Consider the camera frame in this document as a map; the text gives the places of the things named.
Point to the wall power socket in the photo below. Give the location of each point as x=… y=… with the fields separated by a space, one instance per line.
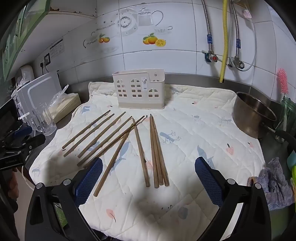
x=47 y=58

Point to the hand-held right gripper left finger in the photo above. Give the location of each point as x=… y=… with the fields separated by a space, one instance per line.
x=89 y=183

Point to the wooden chopstick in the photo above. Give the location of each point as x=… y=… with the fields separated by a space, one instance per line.
x=140 y=151
x=111 y=165
x=164 y=176
x=104 y=141
x=160 y=176
x=86 y=129
x=89 y=135
x=104 y=150
x=155 y=176
x=101 y=134

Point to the pink bottle brush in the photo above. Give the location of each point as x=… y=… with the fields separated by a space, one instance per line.
x=282 y=81

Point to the cream plastic utensil holder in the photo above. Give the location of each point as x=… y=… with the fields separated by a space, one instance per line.
x=138 y=97

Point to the teapot wall sticker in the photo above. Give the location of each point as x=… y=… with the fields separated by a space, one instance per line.
x=143 y=17

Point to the green translucent container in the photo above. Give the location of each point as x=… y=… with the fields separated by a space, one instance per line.
x=288 y=111

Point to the clear plastic bag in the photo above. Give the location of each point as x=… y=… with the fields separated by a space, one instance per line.
x=59 y=96

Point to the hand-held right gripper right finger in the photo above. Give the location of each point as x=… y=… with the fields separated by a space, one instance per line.
x=208 y=183

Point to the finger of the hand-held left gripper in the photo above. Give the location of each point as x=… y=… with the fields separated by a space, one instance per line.
x=34 y=141
x=22 y=131

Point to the stainless steel pot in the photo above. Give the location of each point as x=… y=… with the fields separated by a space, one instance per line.
x=247 y=115

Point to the teal plastic bowl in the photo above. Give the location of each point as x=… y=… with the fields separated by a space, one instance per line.
x=291 y=160

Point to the clear glass mug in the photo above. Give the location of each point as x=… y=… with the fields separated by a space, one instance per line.
x=44 y=120

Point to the white countertop appliance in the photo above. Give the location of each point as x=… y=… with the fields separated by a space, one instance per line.
x=39 y=90

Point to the green wall cabinet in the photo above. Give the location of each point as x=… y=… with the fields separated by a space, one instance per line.
x=13 y=34

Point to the grey knitted cloth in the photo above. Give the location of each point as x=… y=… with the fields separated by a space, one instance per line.
x=275 y=185

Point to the orange fruit wall sticker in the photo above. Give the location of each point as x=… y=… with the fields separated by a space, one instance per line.
x=152 y=39

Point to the metal angle valve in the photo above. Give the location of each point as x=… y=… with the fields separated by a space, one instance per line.
x=238 y=62

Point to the white wall label sticker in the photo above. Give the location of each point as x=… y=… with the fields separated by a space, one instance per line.
x=56 y=47

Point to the cream quilted printed mat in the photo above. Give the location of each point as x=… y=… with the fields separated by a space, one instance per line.
x=185 y=129

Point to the white soap dispenser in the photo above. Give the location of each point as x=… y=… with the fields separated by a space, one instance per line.
x=26 y=73

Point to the lime green plastic rack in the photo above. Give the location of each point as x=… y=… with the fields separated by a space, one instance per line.
x=293 y=177

